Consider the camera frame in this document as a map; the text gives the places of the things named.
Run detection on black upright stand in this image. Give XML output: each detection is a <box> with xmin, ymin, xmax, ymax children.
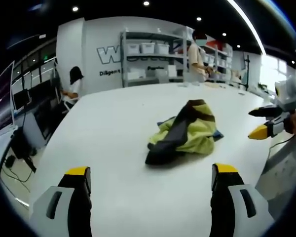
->
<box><xmin>243</xmin><ymin>52</ymin><xmax>253</xmax><ymax>91</ymax></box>

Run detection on yellow-green and dark garment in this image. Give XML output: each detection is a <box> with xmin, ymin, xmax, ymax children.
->
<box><xmin>145</xmin><ymin>99</ymin><xmax>217</xmax><ymax>165</ymax></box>

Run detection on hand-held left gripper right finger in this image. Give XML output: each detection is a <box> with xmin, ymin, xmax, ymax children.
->
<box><xmin>210</xmin><ymin>162</ymin><xmax>275</xmax><ymax>237</ymax></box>

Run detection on black computer monitor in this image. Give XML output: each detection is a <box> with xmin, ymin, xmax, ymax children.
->
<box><xmin>12</xmin><ymin>88</ymin><xmax>31</xmax><ymax>112</ymax></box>

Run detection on white office chair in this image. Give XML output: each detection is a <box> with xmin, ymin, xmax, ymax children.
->
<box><xmin>54</xmin><ymin>76</ymin><xmax>77</xmax><ymax>113</ymax></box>

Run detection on thin gripper cable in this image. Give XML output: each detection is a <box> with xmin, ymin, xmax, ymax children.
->
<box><xmin>268</xmin><ymin>133</ymin><xmax>296</xmax><ymax>160</ymax></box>

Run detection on grey metal shelving rack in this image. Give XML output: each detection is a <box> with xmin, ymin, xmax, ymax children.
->
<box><xmin>120</xmin><ymin>26</ymin><xmax>189</xmax><ymax>88</ymax></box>
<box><xmin>204</xmin><ymin>40</ymin><xmax>234</xmax><ymax>82</ymax></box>

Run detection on black floor cables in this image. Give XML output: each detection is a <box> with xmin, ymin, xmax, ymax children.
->
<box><xmin>1</xmin><ymin>153</ymin><xmax>37</xmax><ymax>192</ymax></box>

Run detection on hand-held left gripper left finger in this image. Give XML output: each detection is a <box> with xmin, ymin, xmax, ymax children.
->
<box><xmin>31</xmin><ymin>166</ymin><xmax>92</xmax><ymax>237</ymax></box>

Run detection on long ceiling light strip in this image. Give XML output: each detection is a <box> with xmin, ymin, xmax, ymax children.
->
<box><xmin>228</xmin><ymin>0</ymin><xmax>267</xmax><ymax>56</ymax></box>

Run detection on white storage bin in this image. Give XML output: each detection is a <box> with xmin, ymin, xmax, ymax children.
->
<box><xmin>141</xmin><ymin>42</ymin><xmax>156</xmax><ymax>55</ymax></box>
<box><xmin>155</xmin><ymin>42</ymin><xmax>170</xmax><ymax>54</ymax></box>
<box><xmin>127</xmin><ymin>43</ymin><xmax>142</xmax><ymax>55</ymax></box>

